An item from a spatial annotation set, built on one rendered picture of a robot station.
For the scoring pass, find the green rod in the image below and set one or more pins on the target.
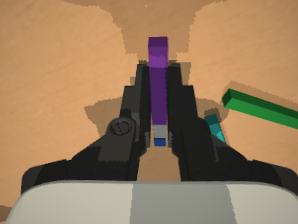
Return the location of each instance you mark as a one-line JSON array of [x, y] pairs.
[[260, 108]]

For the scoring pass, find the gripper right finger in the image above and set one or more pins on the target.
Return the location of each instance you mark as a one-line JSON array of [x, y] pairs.
[[207, 157]]

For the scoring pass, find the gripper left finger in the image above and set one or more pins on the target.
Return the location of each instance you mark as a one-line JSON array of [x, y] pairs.
[[110, 157]]

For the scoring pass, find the turquoise rod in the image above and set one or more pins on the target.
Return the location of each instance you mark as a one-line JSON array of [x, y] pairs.
[[215, 126]]

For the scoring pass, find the small blue cube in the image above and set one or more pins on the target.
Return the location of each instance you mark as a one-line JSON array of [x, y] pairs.
[[159, 141]]

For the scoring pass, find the purple rod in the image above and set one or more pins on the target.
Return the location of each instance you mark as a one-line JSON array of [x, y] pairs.
[[158, 69]]

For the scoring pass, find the grey rod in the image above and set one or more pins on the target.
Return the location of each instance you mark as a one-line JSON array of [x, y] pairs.
[[160, 131]]

